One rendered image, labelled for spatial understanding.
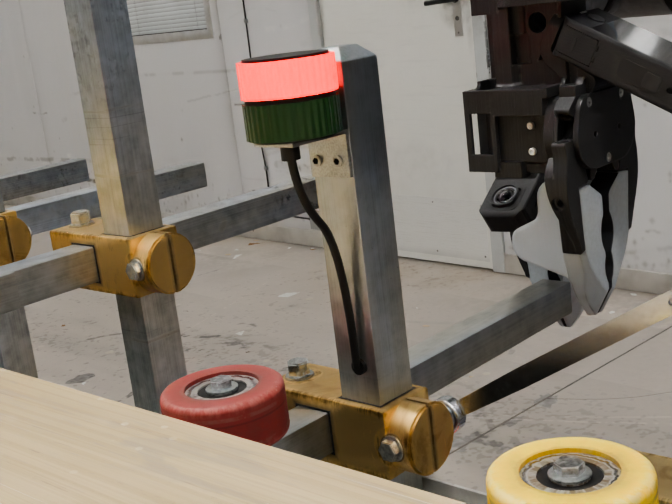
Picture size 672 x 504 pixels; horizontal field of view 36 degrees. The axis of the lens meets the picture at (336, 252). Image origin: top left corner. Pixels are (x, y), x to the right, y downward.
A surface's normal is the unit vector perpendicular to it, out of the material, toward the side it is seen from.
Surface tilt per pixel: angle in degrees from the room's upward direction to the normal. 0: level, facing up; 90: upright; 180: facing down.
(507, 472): 0
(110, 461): 0
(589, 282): 115
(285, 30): 90
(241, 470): 0
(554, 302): 90
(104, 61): 90
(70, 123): 90
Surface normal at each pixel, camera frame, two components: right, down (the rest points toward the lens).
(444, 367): 0.74, 0.07
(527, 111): -0.66, 0.26
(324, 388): -0.11, -0.96
